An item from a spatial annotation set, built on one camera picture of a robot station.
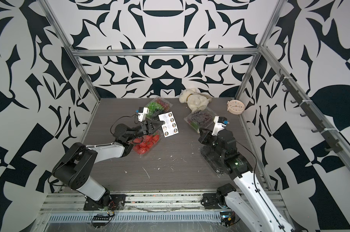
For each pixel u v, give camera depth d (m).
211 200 0.74
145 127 0.68
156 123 0.73
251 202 0.45
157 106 1.07
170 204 0.75
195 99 1.05
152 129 0.71
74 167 0.46
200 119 0.99
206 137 0.62
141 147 0.85
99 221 0.73
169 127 0.73
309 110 0.55
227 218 0.71
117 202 0.74
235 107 1.12
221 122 0.62
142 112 0.73
